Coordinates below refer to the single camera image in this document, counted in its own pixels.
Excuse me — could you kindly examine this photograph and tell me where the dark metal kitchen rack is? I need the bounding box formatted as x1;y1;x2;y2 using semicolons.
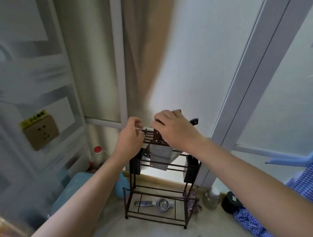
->
122;126;202;230

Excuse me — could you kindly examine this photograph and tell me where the clear glass jar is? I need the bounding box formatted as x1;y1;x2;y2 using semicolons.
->
202;187;222;211

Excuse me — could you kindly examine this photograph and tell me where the blue checkered garment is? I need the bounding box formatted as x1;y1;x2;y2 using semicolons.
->
284;162;313;203

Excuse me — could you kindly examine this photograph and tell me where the person's right forearm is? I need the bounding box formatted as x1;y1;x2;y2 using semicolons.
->
193;138;313;237

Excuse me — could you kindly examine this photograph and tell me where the metal lemon squeezer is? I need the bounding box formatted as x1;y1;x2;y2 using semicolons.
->
134;198;175;212

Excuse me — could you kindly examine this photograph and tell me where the blue plastic water jug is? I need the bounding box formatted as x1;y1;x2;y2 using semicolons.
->
48;172;99;221

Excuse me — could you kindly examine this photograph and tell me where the patterned hanging cloth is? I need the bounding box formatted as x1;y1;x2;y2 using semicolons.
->
183;189;202;216

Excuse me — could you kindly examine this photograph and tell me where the person's right hand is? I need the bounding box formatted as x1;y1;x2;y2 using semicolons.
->
150;109;209;157

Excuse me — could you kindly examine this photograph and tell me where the black round jar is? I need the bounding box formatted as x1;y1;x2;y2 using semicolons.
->
221;191;243;216

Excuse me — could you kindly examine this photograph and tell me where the beige curtain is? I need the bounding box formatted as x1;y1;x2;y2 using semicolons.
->
55;0;180;127

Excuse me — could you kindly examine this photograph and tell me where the clear bottle with red cap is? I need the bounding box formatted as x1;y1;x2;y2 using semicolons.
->
88;146;109;172

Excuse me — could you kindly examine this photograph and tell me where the gold wall socket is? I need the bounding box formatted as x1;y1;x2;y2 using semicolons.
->
22;114;60;151

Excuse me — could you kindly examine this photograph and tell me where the person's left forearm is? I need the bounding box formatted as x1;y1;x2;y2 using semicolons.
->
30;149;145;237

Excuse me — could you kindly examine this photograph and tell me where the black utensil holder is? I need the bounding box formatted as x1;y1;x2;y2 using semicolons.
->
129;148;143;175
183;154;201;184

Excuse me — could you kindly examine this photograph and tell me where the light blue plastic hanger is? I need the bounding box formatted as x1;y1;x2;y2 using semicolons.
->
265;151;313;169

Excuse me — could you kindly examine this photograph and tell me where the blue checkered cloth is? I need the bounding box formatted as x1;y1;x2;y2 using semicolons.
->
232;207;267;237

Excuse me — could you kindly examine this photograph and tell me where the light blue soft toy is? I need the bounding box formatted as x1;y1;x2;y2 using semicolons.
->
115;172;130;199

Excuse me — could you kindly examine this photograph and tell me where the steel cleaver with dark handle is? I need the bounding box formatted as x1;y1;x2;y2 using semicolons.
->
141;129;183;172

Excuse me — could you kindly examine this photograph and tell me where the person's left hand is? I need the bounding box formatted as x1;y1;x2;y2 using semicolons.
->
114;117;146;162

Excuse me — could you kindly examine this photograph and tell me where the yellow warning sticker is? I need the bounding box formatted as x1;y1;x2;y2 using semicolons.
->
20;110;47;128

